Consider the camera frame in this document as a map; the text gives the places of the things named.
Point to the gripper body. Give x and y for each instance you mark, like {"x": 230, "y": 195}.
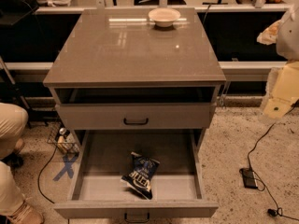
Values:
{"x": 288, "y": 36}

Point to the black upper drawer handle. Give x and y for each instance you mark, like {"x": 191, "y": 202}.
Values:
{"x": 135, "y": 122}

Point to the closed grey upper drawer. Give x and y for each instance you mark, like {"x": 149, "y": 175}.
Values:
{"x": 110, "y": 117}

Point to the black lower drawer handle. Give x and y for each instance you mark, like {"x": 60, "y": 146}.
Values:
{"x": 137, "y": 219}

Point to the tan shoe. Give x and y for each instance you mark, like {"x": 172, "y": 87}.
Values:
{"x": 26, "y": 214}

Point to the blue chip bag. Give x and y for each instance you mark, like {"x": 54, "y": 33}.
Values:
{"x": 139, "y": 179}

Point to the black drawer handle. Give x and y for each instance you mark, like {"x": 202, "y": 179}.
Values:
{"x": 135, "y": 122}
{"x": 137, "y": 219}

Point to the grey drawer cabinet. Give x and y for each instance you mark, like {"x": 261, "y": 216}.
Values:
{"x": 120, "y": 57}

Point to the person leg beige trousers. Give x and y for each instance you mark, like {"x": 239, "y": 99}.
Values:
{"x": 13, "y": 120}

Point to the blue tape cross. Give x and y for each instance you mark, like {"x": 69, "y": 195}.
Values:
{"x": 68, "y": 167}

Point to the white ceramic bowl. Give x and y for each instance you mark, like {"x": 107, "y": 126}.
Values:
{"x": 163, "y": 16}

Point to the open grey middle drawer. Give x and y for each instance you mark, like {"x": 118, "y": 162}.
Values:
{"x": 98, "y": 192}

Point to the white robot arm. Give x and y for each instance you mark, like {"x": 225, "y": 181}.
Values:
{"x": 285, "y": 33}

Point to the wire basket with items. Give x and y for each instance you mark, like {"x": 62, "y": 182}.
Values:
{"x": 63, "y": 139}

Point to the black power adapter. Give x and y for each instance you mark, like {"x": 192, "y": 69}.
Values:
{"x": 249, "y": 179}

